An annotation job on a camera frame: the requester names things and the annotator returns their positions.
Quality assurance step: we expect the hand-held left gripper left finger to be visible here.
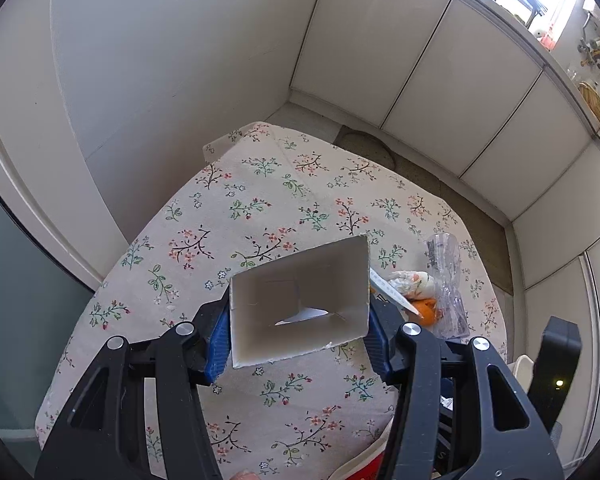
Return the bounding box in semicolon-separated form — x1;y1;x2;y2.
34;294;233;480

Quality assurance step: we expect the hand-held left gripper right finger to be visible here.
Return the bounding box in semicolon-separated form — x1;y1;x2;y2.
364;297;567;480

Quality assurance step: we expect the orange yellow snack packet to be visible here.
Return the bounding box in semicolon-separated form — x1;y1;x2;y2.
407;297;443;328

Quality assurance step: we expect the white cardboard box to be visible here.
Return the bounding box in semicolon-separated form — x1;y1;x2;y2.
228;234;420;370

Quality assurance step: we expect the clear plastic bag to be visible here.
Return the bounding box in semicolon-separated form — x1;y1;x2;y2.
426;232;471;341

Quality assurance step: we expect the white trash bin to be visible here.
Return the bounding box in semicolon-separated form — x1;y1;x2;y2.
511;354;535;391

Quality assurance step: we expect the crumpled white wrapper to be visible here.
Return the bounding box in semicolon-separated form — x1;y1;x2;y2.
387;270;438;301

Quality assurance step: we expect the white and red container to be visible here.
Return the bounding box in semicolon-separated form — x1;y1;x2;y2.
325;440;396;480

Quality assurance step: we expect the floral tablecloth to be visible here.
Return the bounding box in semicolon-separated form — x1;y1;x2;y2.
34;121;510;480

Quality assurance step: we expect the black appliance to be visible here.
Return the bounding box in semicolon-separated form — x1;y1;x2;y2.
527;316;581;436

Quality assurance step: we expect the frosted glass door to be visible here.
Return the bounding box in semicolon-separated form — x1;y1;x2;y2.
0;165;93;471

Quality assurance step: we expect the white base cabinet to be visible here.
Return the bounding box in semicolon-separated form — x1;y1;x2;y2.
289;0;600;223

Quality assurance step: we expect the woven basket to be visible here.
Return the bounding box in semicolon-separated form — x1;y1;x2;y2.
577;81;600;131

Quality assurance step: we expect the grey metal gadget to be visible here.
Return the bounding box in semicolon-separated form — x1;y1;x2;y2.
577;35;600;68

